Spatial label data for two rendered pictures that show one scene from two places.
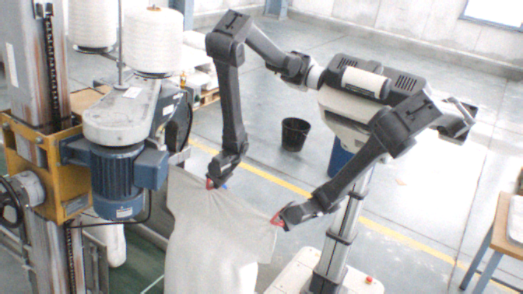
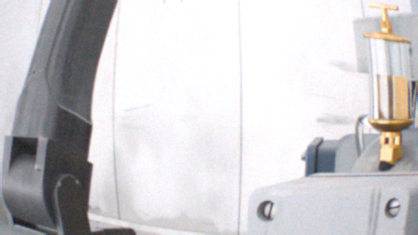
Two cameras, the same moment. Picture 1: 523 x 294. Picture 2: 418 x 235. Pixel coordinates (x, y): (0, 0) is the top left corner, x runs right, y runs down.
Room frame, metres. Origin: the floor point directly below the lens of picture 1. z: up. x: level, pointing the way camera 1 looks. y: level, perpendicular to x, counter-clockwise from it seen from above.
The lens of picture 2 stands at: (1.93, 0.31, 1.37)
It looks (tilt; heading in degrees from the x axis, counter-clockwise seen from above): 3 degrees down; 188
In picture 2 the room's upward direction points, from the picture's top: straight up
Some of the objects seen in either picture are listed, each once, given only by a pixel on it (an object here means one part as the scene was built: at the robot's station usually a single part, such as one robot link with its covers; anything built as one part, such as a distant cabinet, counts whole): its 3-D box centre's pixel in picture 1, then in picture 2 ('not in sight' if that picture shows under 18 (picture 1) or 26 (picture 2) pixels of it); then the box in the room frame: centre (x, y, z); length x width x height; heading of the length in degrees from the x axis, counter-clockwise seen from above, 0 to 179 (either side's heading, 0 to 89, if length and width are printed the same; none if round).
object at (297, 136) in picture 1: (293, 135); not in sight; (3.73, -0.30, 0.13); 0.30 x 0.30 x 0.26
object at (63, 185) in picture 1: (74, 152); not in sight; (1.18, 0.61, 1.18); 0.34 x 0.25 x 0.31; 153
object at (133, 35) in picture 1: (153, 38); not in sight; (1.17, 0.35, 1.61); 0.17 x 0.17 x 0.17
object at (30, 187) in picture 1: (26, 189); not in sight; (1.00, 0.68, 1.14); 0.11 x 0.06 x 0.11; 63
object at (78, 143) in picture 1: (87, 152); not in sight; (1.05, 0.50, 1.27); 0.12 x 0.09 x 0.09; 153
